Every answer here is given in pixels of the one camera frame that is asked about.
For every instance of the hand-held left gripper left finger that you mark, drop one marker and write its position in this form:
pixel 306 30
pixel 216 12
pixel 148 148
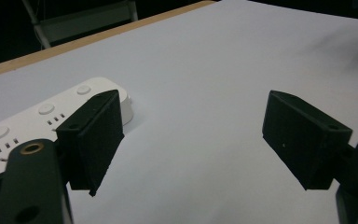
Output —
pixel 90 146

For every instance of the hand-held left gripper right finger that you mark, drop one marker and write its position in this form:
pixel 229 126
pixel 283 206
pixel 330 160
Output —
pixel 304 140

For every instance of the white power strip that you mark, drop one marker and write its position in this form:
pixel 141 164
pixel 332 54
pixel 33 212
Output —
pixel 28 124

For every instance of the metal stand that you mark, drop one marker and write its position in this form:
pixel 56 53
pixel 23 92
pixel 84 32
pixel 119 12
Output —
pixel 84 20

